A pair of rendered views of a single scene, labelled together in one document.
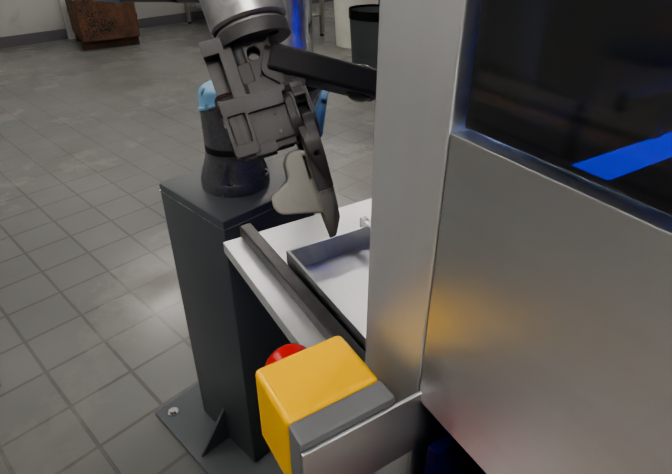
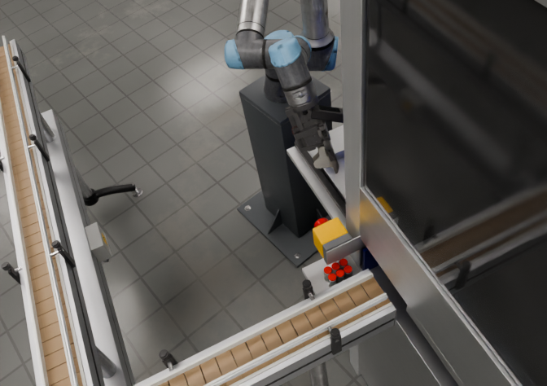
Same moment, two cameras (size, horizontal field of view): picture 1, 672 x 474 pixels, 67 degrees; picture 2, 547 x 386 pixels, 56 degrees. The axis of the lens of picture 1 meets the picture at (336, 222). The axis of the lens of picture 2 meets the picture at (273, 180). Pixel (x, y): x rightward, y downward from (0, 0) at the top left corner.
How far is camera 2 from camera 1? 0.89 m
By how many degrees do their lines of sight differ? 23
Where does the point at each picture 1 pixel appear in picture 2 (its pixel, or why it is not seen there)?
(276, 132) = (314, 142)
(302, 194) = (325, 161)
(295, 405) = (324, 239)
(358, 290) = not seen: hidden behind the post
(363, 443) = (343, 248)
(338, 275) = (341, 170)
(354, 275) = not seen: hidden behind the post
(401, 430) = (354, 245)
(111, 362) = (203, 177)
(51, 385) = (172, 191)
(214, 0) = (291, 98)
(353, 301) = not seen: hidden behind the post
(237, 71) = (299, 120)
